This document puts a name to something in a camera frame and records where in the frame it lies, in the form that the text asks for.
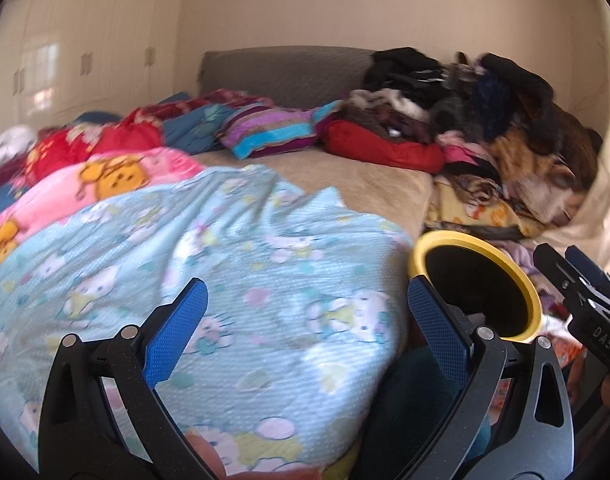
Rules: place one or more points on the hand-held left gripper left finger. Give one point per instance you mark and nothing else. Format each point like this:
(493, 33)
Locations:
(177, 330)

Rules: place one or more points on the pink bear print blanket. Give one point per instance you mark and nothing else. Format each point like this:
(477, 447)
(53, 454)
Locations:
(60, 195)

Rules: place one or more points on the white garment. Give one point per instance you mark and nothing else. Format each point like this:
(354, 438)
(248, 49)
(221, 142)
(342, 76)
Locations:
(10, 142)

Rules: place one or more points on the light blue cat print blanket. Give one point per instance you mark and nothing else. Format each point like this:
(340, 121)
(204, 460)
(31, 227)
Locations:
(185, 260)

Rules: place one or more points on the pile of clothes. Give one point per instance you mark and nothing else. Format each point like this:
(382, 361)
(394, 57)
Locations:
(485, 100)

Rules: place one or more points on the cream curtain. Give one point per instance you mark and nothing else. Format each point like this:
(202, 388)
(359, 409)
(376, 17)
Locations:
(600, 210)

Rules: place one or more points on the purple striped pillow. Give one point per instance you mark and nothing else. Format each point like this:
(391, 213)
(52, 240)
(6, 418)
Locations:
(275, 130)

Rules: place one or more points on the red cushion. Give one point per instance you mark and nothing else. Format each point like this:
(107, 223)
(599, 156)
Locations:
(385, 150)

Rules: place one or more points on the red floral quilt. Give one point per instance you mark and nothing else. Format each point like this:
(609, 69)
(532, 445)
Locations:
(135, 135)

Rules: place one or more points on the blue floral quilt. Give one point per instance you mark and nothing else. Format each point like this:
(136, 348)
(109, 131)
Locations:
(195, 130)

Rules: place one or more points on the yellow cartoon blanket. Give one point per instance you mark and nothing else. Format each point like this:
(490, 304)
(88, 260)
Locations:
(495, 220)

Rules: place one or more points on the grey headboard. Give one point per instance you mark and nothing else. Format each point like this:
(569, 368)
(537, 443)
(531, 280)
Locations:
(285, 75)

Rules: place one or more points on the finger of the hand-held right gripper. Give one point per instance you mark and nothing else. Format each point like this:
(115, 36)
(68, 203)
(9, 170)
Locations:
(585, 262)
(552, 262)

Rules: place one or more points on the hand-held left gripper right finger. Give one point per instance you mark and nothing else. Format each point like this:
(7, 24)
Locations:
(437, 330)

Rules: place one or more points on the beige bed sheet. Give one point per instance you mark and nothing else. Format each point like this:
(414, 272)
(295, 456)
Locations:
(345, 180)

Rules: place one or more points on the yellow rimmed black trash bin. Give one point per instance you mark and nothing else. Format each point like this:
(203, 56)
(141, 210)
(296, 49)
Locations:
(460, 240)

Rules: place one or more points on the lavender sweater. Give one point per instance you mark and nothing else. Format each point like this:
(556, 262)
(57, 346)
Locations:
(520, 257)

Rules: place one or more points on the cream wardrobe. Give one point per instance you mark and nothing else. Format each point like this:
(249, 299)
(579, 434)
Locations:
(95, 35)

